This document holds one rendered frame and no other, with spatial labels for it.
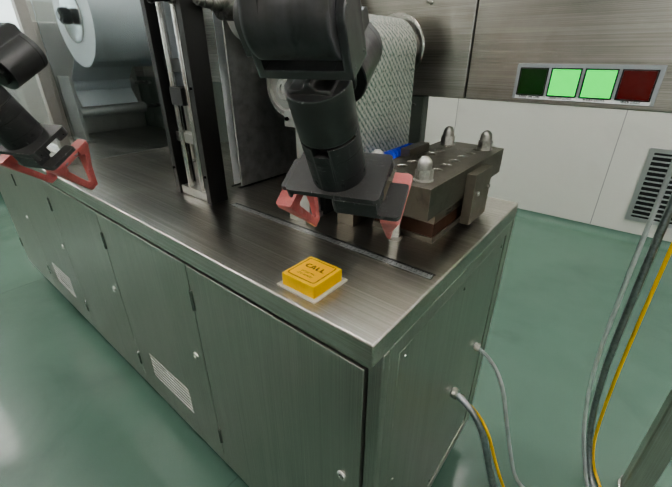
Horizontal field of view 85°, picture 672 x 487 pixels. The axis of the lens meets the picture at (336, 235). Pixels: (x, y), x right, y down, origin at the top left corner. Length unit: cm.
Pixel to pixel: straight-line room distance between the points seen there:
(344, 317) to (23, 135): 52
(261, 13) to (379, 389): 49
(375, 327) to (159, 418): 128
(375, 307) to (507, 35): 67
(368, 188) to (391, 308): 24
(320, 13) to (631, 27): 74
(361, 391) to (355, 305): 14
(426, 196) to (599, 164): 274
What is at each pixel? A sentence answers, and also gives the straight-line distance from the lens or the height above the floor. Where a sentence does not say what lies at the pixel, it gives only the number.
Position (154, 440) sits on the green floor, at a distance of 164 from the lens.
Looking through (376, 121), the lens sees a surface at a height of 111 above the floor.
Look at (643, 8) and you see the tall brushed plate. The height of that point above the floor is 131.
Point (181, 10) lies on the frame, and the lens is 92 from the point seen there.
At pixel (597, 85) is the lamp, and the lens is 93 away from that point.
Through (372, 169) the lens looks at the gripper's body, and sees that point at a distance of 39.
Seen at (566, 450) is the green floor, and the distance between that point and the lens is 169.
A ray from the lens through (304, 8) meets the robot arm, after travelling 27.
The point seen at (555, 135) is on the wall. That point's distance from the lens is 334.
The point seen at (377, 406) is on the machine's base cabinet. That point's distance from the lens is 62.
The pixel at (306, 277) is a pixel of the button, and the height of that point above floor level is 92.
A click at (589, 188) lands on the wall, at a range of 339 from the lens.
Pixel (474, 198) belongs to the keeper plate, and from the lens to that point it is 82.
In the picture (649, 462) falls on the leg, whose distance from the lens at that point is 155.
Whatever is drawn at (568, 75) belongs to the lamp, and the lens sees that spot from 94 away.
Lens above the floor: 124
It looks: 26 degrees down
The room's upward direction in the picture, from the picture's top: straight up
